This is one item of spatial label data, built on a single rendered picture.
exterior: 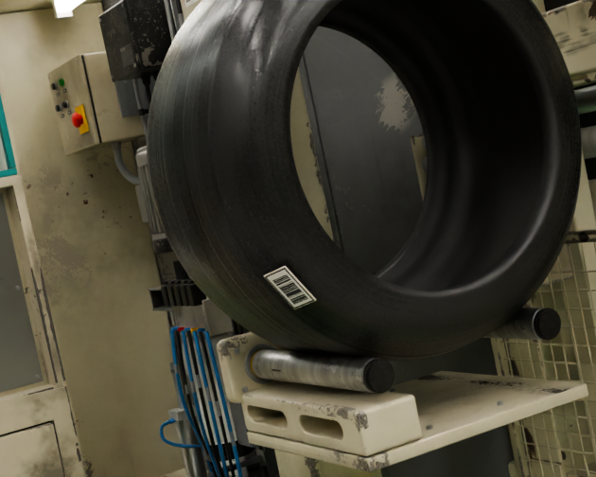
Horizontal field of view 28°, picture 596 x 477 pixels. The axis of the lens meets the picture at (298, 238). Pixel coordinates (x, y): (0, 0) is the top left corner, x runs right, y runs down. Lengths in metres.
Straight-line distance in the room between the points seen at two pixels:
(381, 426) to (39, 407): 0.77
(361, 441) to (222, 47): 0.52
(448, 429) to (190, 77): 0.57
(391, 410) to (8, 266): 0.85
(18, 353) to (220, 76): 0.83
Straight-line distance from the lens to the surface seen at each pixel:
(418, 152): 2.15
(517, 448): 2.14
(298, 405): 1.65
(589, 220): 2.15
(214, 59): 1.49
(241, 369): 1.81
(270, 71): 1.46
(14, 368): 2.13
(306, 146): 1.90
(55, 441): 2.11
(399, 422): 1.54
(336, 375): 1.57
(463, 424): 1.60
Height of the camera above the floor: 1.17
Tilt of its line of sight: 3 degrees down
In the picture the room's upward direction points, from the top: 12 degrees counter-clockwise
